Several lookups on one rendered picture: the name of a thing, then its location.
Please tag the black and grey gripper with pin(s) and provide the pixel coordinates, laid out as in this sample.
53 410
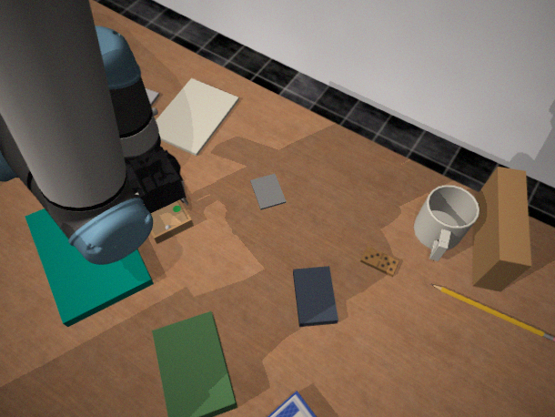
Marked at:
162 183

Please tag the grey mug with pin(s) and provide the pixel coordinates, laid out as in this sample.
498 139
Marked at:
452 205

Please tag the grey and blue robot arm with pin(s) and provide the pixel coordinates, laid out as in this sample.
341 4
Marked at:
55 100

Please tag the wooden domino tile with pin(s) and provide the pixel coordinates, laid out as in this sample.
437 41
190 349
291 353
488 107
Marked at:
379 261

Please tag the yellow pencil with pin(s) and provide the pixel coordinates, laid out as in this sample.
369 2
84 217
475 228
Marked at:
496 313

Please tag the brown rectangular box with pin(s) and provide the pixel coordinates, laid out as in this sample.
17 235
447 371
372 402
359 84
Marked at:
501 234

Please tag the wooden ball-in-hole puzzle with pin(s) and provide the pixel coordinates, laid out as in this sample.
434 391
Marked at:
169 221

